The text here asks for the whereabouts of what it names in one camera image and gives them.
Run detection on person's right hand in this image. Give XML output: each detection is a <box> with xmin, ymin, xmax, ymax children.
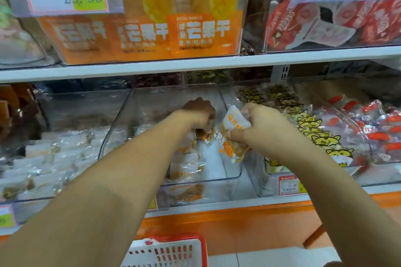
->
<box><xmin>226</xmin><ymin>102</ymin><xmax>314</xmax><ymax>161</ymax></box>

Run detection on person's left hand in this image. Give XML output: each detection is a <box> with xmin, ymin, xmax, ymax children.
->
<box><xmin>178</xmin><ymin>96</ymin><xmax>217</xmax><ymax>132</ymax></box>

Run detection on small brown snack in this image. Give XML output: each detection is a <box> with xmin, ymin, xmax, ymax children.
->
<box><xmin>216</xmin><ymin>104</ymin><xmax>253</xmax><ymax>164</ymax></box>

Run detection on white snack shelf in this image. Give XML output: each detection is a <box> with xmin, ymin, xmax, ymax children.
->
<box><xmin>0</xmin><ymin>0</ymin><xmax>401</xmax><ymax>236</ymax></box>

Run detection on white red-rimmed shopping basket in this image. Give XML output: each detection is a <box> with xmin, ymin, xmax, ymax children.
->
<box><xmin>122</xmin><ymin>234</ymin><xmax>209</xmax><ymax>267</ymax></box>

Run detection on person's left forearm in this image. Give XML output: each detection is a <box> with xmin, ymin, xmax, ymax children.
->
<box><xmin>0</xmin><ymin>110</ymin><xmax>201</xmax><ymax>267</ymax></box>

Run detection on person's right forearm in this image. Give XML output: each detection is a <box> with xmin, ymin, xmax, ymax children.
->
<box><xmin>285</xmin><ymin>139</ymin><xmax>401</xmax><ymax>267</ymax></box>

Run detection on yellow hamster snack packets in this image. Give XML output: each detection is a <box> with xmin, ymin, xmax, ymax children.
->
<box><xmin>238</xmin><ymin>84</ymin><xmax>358</xmax><ymax>167</ymax></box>

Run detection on orange label snack bag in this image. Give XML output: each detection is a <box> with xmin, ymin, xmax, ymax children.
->
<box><xmin>166</xmin><ymin>10</ymin><xmax>245</xmax><ymax>58</ymax></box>
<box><xmin>113</xmin><ymin>13</ymin><xmax>173</xmax><ymax>61</ymax></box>
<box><xmin>41</xmin><ymin>16</ymin><xmax>117</xmax><ymax>64</ymax></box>

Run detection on orange shelf base panel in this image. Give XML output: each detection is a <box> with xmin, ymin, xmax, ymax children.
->
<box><xmin>0</xmin><ymin>191</ymin><xmax>401</xmax><ymax>258</ymax></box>

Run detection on row of red snack bags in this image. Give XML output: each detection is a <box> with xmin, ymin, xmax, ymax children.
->
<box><xmin>251</xmin><ymin>0</ymin><xmax>401</xmax><ymax>53</ymax></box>

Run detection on white koala candy bag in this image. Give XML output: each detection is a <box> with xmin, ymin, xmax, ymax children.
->
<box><xmin>0</xmin><ymin>0</ymin><xmax>48</xmax><ymax>63</ymax></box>

